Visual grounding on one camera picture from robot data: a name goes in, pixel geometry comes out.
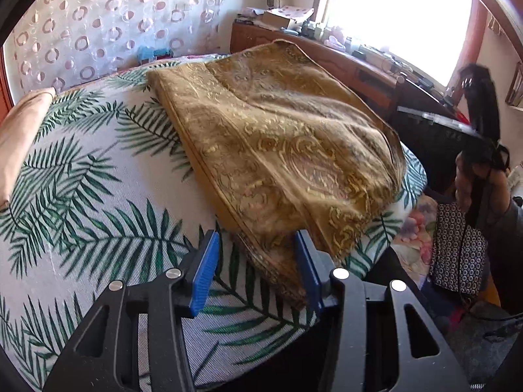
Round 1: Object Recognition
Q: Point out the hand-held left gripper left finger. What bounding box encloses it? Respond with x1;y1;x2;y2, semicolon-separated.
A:
43;230;222;392

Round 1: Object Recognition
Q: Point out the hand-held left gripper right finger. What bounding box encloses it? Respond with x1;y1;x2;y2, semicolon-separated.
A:
294;229;472;392

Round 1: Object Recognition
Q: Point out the golden patterned cloth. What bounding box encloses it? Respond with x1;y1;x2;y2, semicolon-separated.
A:
146;39;408;312

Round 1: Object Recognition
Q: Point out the person's right hand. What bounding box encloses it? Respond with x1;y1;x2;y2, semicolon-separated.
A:
455;158;512;230

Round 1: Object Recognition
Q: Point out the black chair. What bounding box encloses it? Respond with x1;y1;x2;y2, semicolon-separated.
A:
387;105;480;197

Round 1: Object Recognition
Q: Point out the red curtain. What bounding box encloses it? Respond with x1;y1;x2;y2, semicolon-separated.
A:
466;0;489;79

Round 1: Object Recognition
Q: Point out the floral blanket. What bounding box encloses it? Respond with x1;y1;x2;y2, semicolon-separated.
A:
389;194;441;291

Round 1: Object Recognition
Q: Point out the leaf print bed sheet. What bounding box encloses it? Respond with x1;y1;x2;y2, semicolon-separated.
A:
0;53;428;390

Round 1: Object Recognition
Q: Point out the bright window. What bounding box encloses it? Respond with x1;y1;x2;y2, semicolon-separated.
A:
322;0;475;87

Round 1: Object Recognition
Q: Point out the row of small bottles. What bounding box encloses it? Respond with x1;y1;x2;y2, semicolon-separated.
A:
299;20;410;75

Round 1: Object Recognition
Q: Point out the black dotted pattern bag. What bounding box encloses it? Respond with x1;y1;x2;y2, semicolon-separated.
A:
427;202;489;300

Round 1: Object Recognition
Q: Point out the wooden desk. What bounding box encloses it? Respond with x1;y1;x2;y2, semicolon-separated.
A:
230;20;464;116

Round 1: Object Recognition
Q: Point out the dark grey cloth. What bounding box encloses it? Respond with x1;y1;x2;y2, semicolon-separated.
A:
445;300;523;389

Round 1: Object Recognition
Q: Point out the pink patterned paper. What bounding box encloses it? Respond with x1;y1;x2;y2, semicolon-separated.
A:
271;5;315;20

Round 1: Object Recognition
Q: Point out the cardboard box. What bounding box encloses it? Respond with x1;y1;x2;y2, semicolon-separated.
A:
261;10;297;30

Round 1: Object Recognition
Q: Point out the blue toy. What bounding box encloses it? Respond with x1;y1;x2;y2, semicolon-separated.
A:
137;46;175;65

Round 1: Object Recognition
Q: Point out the peach pillow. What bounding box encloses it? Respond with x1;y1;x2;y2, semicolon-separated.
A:
0;87;56;210

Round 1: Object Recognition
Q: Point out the reddish wooden headboard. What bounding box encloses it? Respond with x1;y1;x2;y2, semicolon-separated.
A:
2;45;20;120

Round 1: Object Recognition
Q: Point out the circle pattern curtain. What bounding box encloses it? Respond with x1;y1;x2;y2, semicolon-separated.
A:
8;0;238;95

